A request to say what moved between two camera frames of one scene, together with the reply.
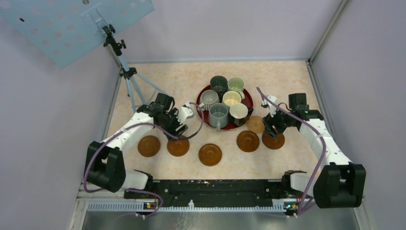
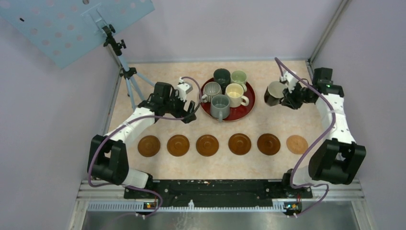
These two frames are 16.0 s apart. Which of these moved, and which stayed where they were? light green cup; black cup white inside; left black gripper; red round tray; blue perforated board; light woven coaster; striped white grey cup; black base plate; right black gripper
Moved: striped white grey cup; red round tray; right black gripper; light woven coaster; black cup white inside; left black gripper; light green cup
Stayed: black base plate; blue perforated board
